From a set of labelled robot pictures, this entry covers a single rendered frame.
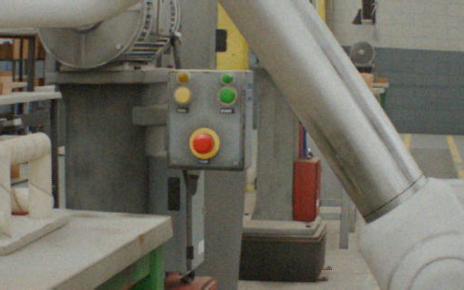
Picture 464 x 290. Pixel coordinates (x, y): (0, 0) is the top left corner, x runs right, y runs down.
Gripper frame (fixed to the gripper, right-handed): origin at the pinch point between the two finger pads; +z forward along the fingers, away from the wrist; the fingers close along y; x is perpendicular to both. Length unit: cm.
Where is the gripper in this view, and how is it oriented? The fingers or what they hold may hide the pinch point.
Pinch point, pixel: (16, 122)
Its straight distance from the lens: 201.6
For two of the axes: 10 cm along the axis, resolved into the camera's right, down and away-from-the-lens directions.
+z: 1.7, -0.7, 9.8
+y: 9.7, -1.3, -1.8
